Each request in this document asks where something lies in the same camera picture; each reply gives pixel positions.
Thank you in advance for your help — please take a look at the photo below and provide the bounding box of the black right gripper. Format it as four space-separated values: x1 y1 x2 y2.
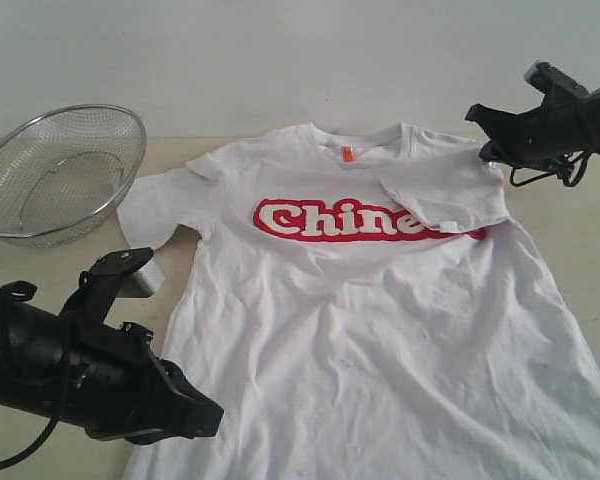
465 101 600 168

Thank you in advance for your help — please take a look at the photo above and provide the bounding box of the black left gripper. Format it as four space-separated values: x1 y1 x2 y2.
66 321 224 445

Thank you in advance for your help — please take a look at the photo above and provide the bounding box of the white t-shirt red logo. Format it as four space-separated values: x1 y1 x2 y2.
118 123 600 479

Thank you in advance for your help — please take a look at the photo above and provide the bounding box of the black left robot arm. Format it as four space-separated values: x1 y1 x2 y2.
0 281 224 445

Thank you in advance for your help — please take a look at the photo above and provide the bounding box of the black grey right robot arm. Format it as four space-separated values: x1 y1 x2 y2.
465 76 600 171

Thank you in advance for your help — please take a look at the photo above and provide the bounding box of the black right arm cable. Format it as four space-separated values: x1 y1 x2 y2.
508 149 594 189

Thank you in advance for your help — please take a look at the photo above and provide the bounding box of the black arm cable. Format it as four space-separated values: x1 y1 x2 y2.
0 279 81 474
508 149 594 189

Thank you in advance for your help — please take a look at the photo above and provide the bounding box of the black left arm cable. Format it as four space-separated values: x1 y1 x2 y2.
0 279 81 474

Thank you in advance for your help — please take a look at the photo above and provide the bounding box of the metal mesh strainer bowl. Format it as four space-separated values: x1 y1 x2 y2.
0 104 147 247

